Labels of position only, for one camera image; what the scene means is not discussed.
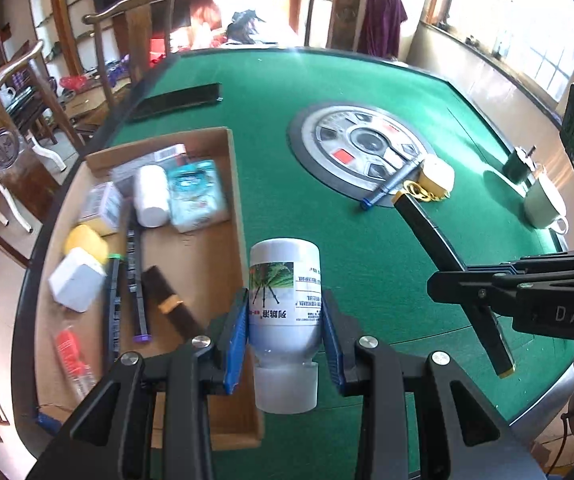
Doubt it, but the black flat phone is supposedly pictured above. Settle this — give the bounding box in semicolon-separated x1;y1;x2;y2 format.
129;82;222;122

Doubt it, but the brown cardboard tray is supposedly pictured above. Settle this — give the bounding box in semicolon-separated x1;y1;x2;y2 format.
33;127;265;451

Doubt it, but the white bottle green label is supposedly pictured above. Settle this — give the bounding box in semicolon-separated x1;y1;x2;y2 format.
248;238;322;415

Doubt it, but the tissue packet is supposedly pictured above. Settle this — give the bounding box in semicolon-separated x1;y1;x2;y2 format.
167;159;229;233

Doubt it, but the white red long box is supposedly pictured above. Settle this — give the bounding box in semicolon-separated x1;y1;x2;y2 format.
109;143;189;197

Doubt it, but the white square block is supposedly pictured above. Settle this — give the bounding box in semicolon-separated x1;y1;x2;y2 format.
48;247;106;313

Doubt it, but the wooden chair far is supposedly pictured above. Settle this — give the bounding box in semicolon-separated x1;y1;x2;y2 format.
303;0;367;52

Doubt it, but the black pen blue cap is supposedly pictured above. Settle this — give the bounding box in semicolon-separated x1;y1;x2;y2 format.
360;156;424;211

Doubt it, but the yellow round jar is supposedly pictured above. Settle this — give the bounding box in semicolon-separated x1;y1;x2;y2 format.
64;224;109;266

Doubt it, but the long black stick gold tip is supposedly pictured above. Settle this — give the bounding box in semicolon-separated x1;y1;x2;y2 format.
393;192;515;378

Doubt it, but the black box yellow band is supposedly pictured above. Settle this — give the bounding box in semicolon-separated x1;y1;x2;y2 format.
142;266;203;340

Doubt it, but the white ceramic mug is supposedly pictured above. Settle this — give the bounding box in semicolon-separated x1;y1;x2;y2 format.
523;174;569;235

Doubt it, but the cream case gold keychain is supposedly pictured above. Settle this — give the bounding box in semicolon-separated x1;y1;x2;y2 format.
403;155;455;203

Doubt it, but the dark green cup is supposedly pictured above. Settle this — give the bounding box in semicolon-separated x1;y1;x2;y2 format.
503;145;536;184

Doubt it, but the white pill bottle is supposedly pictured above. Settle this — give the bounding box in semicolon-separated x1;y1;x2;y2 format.
134;165;170;229

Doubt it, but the purple cloth on chair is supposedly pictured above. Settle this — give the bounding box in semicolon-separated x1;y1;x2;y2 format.
357;0;407;58

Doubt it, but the black marker purple cap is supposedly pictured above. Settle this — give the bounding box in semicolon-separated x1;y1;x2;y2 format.
126;206;151;344

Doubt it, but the round table centre console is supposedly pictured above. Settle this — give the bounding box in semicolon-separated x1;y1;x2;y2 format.
287;102;434;200

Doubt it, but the clear box with red items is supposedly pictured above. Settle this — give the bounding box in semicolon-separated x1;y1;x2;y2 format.
54;325;96;402

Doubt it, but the black marker green cap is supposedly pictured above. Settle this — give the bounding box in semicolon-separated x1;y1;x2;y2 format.
102;254;122;373

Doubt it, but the wooden chair left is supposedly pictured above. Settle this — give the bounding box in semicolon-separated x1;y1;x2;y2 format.
82;0;174;110

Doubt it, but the wooden chair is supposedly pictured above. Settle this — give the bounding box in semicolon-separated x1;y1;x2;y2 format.
303;0;367;52
82;0;174;110

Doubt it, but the white medicine box red border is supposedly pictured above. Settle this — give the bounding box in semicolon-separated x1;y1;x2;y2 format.
78;182;124;236

